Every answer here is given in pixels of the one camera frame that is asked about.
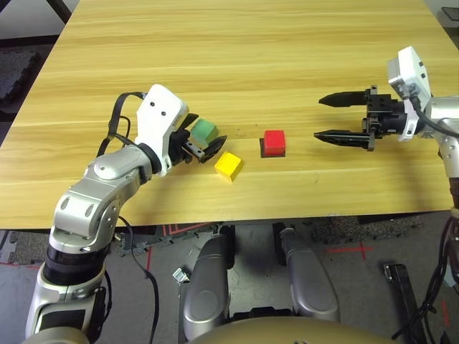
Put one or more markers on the black diagonal metal bar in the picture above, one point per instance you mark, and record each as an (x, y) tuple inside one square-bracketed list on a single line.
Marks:
[(62, 10)]

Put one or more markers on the small metal bracket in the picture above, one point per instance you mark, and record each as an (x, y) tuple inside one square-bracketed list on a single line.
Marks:
[(181, 274)]

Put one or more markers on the dark foam floor mat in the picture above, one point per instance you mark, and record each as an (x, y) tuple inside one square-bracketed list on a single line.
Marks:
[(14, 79)]

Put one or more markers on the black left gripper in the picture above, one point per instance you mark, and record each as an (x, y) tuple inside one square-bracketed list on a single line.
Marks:
[(179, 148)]

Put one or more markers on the speckled foam mat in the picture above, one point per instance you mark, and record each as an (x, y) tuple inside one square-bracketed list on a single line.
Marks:
[(358, 229), (25, 245)]

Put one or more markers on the beige robot torso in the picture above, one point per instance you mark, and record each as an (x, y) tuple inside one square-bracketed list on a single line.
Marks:
[(287, 333)]

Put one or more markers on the silver right robot leg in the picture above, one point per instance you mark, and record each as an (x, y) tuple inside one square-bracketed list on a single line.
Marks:
[(312, 283)]

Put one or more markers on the red wooden block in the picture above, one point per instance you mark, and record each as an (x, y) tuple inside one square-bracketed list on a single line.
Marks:
[(274, 141)]

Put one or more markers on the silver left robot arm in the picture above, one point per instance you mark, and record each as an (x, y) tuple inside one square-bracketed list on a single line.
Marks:
[(89, 200)]

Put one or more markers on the black flat stand plate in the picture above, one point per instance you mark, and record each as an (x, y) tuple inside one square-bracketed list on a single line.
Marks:
[(452, 12)]

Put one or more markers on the red tape cross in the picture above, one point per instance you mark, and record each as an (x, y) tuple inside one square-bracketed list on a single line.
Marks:
[(362, 248)]

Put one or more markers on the black square marker pad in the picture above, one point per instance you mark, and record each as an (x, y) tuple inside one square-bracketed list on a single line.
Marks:
[(274, 156)]

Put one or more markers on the silver robot leg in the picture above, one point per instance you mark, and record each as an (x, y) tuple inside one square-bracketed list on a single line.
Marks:
[(312, 283), (208, 286)]

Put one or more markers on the green wooden block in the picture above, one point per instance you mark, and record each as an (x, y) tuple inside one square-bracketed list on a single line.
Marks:
[(204, 130)]

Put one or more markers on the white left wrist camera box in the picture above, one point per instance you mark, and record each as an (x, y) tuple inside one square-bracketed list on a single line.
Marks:
[(157, 111)]

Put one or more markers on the dark puzzle foam piece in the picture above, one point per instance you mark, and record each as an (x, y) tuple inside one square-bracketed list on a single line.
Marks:
[(143, 243)]

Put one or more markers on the yellow wooden block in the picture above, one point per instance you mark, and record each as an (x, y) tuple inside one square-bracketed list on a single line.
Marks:
[(227, 164)]

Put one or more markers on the silver left robot leg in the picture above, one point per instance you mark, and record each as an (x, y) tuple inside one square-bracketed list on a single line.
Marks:
[(208, 286)]

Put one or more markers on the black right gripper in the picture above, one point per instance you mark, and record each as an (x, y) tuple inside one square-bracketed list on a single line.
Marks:
[(387, 116)]

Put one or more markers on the black robot pelvis block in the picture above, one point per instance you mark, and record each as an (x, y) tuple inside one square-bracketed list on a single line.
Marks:
[(261, 311)]

